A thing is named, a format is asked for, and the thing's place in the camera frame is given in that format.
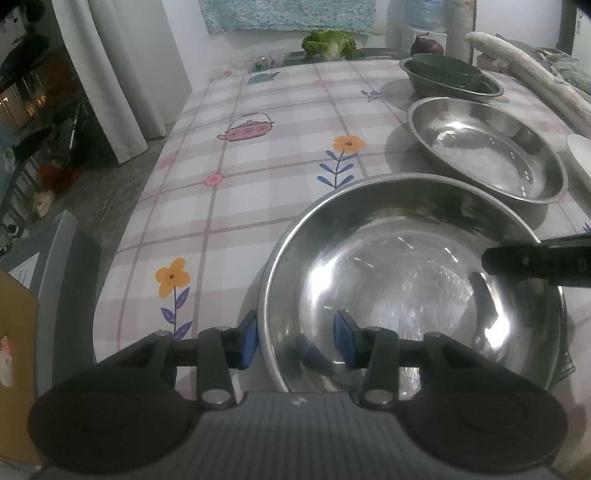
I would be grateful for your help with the green lettuce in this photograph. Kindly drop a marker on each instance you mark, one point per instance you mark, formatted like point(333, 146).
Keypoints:
point(330, 44)

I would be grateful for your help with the grey chair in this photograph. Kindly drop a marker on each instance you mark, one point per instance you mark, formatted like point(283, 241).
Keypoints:
point(64, 286)

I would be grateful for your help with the large stainless steel plate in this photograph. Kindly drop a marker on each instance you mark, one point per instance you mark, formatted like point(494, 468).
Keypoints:
point(489, 147)

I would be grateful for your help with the green ceramic bowl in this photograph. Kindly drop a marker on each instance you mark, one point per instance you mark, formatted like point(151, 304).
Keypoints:
point(443, 69)

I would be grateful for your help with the deep stainless steel plate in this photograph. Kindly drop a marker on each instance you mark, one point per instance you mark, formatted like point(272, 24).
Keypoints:
point(406, 277)

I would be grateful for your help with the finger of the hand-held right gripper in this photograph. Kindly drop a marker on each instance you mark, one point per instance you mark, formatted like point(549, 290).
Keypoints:
point(535, 265)

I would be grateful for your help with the red onion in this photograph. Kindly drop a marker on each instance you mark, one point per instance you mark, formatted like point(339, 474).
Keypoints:
point(425, 46)

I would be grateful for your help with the green patterned pillow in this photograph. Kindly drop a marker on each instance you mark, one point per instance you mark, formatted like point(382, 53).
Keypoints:
point(575, 74)

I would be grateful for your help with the white curtain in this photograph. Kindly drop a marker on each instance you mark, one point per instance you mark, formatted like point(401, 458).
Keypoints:
point(124, 78)

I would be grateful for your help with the white ceramic plate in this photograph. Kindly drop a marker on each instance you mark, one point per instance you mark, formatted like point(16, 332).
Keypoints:
point(581, 154)

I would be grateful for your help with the wide-rimmed stainless steel bowl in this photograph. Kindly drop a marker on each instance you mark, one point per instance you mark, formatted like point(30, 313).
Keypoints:
point(485, 90)

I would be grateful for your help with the cardboard box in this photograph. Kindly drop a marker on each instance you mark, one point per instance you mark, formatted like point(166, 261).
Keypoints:
point(16, 360)

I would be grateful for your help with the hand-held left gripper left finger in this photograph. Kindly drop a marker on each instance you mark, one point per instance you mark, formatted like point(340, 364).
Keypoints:
point(247, 344)

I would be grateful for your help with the teal knitted wall cloth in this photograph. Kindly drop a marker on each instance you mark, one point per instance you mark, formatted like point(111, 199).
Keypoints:
point(286, 14)

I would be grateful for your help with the cluttered metal shelf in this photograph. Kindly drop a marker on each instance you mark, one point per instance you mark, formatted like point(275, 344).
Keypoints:
point(32, 115)

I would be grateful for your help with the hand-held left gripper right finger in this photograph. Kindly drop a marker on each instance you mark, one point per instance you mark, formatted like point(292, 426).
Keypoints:
point(345, 341)

